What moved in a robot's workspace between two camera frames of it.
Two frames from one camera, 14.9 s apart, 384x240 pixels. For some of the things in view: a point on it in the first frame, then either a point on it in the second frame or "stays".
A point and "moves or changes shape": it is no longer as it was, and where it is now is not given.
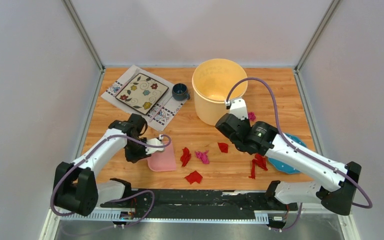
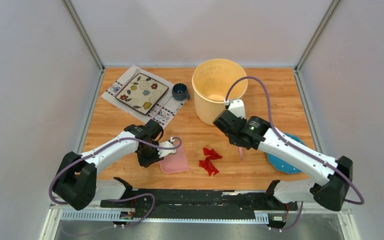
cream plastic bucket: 214,82 stays
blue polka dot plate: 282,166 stays
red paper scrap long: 260,160 to 208,164
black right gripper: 246,121 stays
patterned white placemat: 163,113 stays
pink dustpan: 163,160 moves or changes shape
